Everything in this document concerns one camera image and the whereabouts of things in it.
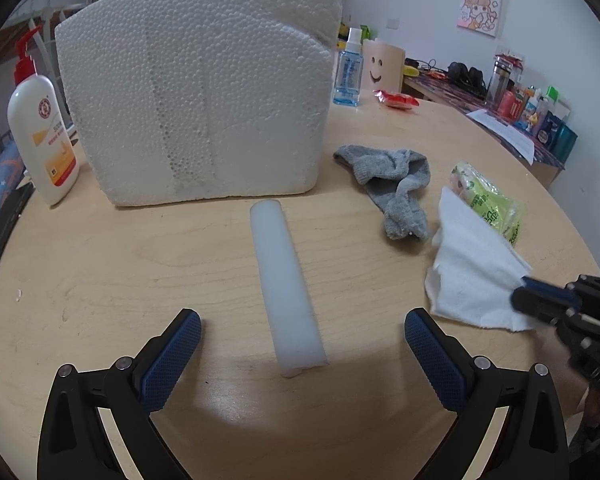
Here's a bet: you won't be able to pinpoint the blue spray bottle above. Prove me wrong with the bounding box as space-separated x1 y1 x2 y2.
333 27 363 107

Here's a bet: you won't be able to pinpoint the wooden chair with smiley face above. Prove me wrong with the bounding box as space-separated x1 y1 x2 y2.
361 37 407 95

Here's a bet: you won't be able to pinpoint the green tissue pack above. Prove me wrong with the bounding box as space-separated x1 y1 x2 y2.
449 161 526 248

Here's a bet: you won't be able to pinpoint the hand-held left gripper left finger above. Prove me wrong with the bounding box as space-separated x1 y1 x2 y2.
36 308 202 480

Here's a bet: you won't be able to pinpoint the lotion bottle with red pump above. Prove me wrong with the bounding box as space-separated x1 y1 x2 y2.
6 27 81 207

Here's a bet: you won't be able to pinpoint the black smartphone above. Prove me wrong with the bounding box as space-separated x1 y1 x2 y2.
0 182 35 288

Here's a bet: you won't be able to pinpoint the desk with patterned cloth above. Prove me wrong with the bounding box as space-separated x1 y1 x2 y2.
402 67 566 191

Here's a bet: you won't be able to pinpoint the printed paper sheet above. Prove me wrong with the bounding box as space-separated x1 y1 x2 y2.
465 109 536 166

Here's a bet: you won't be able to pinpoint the white foam tube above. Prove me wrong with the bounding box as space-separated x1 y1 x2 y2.
249 200 328 378

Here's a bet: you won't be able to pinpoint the white foam box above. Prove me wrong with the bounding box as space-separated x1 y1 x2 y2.
54 0 347 207

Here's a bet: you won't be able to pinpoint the grey sock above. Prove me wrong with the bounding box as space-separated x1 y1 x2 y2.
333 144 432 242

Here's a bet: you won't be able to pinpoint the red snack packet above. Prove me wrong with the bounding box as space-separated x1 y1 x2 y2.
372 89 420 110

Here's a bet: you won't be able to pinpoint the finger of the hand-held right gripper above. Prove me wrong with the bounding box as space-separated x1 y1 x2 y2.
522 275 582 307
510 285 582 320

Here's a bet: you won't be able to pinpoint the blue plaid quilt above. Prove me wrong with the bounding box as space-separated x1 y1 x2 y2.
0 140 28 233

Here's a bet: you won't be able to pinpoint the wall poster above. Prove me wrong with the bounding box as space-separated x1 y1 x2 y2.
456 0 503 38

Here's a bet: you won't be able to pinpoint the cluster of toiletry bottles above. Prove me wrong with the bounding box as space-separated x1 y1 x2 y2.
497 82 578 163

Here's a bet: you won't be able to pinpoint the white tissue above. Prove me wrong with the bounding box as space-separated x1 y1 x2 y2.
425 186 536 333

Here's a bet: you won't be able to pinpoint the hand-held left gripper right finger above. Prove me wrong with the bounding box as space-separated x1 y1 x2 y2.
404 308 570 480

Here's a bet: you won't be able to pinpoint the black headphones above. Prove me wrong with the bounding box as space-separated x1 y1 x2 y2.
447 61 487 96

